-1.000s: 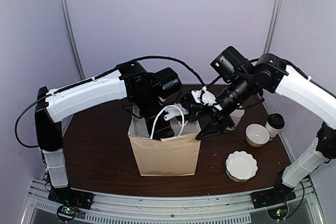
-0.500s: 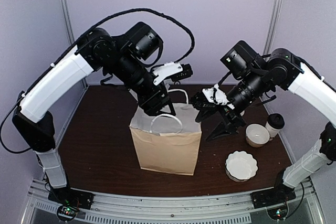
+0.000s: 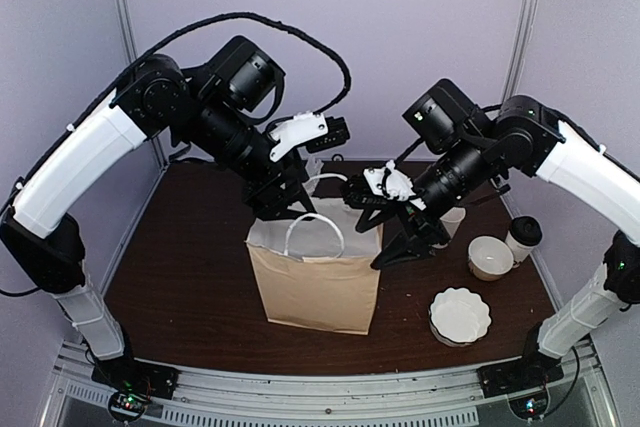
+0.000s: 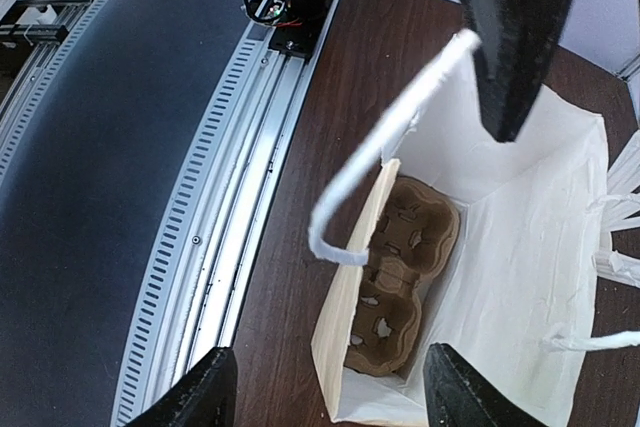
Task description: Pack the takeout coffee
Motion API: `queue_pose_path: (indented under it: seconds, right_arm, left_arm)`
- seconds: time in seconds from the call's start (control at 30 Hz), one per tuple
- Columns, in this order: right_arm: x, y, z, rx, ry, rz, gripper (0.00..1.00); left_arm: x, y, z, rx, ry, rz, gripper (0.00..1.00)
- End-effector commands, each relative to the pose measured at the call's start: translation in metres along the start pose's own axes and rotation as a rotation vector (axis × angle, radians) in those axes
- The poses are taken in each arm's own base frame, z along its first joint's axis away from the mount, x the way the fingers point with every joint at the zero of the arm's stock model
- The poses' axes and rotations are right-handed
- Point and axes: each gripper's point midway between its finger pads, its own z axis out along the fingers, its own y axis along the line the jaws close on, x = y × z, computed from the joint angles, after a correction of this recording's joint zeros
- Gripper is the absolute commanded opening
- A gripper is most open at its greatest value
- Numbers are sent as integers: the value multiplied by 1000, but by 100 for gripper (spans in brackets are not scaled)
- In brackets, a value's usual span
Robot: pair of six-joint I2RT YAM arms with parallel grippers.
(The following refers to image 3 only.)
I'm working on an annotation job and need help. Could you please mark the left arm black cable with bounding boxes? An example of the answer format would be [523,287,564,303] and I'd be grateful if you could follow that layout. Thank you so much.
[0,12,353,213]

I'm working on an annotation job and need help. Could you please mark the white paper coffee cup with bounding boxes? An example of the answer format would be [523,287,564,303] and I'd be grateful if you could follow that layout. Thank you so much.
[505,229,538,268]

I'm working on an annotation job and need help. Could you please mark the brown paper bag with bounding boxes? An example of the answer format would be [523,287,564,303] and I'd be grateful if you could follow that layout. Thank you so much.
[245,196,383,336]

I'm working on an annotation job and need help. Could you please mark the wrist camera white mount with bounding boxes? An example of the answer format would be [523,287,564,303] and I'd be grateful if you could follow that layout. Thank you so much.
[269,112,350,162]
[340,160,426,211]

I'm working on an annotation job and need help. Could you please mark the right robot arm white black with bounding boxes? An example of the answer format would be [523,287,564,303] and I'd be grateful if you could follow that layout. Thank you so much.
[341,79,639,389]

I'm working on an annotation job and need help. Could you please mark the aluminium front rail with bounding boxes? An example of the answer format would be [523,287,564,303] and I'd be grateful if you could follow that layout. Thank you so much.
[35,340,621,426]

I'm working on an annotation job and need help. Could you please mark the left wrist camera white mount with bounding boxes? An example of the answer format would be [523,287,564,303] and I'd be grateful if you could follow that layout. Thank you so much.
[269,112,350,162]

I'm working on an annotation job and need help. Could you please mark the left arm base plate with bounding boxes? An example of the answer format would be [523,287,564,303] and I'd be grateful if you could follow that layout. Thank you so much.
[91,357,179,400]

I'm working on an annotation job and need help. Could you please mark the black plastic cup lid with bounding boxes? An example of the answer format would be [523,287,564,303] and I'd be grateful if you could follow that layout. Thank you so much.
[509,216,543,247]

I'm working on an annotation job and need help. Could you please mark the white round bowl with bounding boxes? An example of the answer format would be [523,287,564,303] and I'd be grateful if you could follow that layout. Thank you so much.
[467,236,514,282]

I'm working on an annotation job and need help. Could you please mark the white scalloped dish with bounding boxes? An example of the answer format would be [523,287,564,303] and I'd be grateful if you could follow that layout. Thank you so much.
[428,287,492,347]

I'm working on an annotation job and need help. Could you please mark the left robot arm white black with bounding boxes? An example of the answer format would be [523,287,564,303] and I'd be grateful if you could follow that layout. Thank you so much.
[1,36,329,391]

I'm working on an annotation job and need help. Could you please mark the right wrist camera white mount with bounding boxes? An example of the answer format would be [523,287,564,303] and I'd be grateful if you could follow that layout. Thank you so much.
[340,160,426,211]

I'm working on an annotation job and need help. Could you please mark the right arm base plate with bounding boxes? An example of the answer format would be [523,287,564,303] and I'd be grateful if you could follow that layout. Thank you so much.
[477,357,564,398]

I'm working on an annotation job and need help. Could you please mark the left aluminium corner post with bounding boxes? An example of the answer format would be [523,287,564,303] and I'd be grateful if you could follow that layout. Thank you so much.
[103,0,169,171]

